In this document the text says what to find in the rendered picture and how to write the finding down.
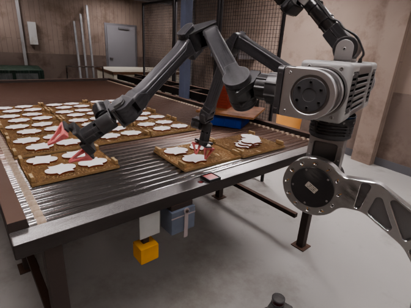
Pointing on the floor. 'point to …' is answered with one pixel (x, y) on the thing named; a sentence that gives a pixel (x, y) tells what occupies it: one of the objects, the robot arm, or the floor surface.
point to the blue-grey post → (186, 8)
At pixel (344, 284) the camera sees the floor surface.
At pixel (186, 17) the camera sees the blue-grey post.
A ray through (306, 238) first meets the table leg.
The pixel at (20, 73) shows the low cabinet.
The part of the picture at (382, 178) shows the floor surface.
